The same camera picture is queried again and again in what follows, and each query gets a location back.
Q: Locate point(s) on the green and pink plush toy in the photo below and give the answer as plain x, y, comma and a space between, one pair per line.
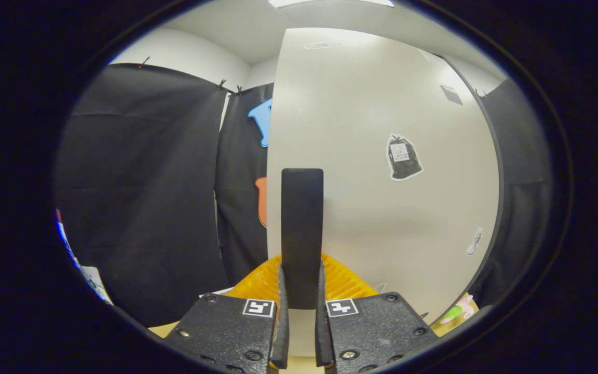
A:
457, 310

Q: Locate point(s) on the black backdrop cloth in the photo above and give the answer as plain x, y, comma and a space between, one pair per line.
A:
138, 208

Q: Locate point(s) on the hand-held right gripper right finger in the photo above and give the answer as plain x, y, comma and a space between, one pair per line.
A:
321, 337

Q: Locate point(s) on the person's white shirt sleeve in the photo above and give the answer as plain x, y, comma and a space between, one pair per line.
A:
96, 285

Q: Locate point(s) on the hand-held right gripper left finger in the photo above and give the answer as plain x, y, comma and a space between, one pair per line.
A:
282, 337

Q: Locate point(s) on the long ceiling light panel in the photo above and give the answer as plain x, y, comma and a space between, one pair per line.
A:
330, 2

